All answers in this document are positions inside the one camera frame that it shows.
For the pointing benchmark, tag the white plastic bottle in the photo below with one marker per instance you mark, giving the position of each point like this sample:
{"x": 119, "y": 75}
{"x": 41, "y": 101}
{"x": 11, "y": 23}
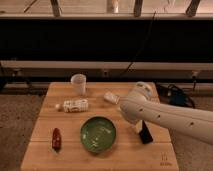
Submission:
{"x": 72, "y": 106}

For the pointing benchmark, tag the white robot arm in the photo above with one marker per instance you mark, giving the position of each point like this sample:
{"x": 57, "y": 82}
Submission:
{"x": 137, "y": 105}

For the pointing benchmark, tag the green ceramic bowl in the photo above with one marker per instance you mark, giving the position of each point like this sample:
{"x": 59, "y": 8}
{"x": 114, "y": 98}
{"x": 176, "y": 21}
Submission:
{"x": 97, "y": 134}

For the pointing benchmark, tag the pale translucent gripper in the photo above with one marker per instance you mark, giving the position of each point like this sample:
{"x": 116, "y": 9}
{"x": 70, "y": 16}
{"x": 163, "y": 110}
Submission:
{"x": 138, "y": 127}

